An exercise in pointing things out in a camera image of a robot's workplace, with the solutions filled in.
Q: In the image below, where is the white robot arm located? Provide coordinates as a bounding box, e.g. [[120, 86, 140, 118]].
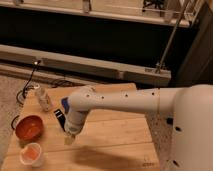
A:
[[62, 84, 213, 171]]

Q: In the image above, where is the grey metal rail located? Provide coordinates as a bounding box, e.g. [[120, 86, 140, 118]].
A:
[[0, 44, 171, 87]]

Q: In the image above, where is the clear cup orange content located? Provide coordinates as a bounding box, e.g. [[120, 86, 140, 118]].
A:
[[20, 143, 44, 167]]

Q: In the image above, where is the black cable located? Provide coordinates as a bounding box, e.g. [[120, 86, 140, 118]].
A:
[[10, 59, 76, 131]]

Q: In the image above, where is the white plastic bottle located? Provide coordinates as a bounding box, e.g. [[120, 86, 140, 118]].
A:
[[35, 87, 53, 112]]

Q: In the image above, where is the metal diagonal rod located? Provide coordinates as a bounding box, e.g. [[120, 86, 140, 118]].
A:
[[155, 0, 190, 74]]

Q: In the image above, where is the red bowl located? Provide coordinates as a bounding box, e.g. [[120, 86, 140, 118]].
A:
[[15, 115, 44, 141]]

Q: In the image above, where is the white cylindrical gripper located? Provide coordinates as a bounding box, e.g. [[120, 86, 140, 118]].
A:
[[64, 111, 88, 145]]

